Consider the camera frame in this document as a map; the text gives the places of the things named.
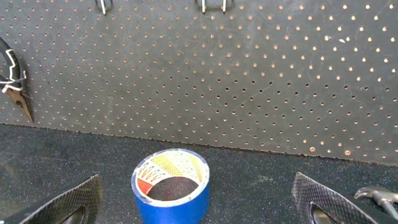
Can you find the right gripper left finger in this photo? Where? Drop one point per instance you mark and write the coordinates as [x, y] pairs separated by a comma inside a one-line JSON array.
[[77, 202]]

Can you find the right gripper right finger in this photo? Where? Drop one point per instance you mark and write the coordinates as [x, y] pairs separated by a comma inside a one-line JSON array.
[[314, 199]]

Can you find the hammer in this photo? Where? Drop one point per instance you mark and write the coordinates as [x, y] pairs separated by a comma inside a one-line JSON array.
[[382, 197]]

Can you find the roll of blue tape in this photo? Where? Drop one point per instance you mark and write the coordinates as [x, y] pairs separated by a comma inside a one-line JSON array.
[[174, 208]]

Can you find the pliers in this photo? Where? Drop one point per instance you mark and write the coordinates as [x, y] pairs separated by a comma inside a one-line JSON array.
[[18, 99]]

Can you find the black pegboard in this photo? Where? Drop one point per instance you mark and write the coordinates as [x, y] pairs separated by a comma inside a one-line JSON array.
[[199, 71]]

